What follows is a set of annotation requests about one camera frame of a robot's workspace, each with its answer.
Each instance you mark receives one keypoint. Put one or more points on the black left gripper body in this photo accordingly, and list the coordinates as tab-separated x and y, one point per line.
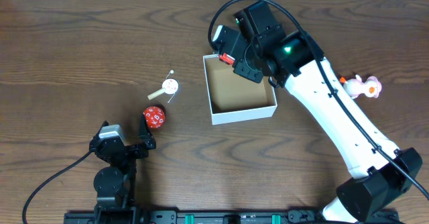
133	150

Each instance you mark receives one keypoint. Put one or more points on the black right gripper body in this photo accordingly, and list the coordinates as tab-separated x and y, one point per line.
252	68

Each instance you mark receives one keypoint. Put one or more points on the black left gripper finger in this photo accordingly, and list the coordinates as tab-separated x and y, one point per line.
104	124
145	134

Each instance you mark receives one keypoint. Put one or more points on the red toy truck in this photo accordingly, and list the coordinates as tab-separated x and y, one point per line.
226	59

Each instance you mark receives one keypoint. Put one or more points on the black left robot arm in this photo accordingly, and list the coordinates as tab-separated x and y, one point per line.
115	184

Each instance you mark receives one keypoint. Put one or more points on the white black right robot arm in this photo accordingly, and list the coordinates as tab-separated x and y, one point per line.
381	172

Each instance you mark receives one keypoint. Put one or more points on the red polyhedral die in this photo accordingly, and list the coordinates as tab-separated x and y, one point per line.
155	117

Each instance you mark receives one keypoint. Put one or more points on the white cardboard box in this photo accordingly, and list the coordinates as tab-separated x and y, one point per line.
233	98

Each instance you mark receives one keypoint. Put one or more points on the small white rattle drum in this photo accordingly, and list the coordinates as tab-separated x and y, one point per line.
170	87

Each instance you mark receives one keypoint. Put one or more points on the white duck toy pink hat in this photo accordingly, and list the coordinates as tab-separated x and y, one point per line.
356	86

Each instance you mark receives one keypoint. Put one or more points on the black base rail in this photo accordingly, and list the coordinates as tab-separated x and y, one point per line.
173	217

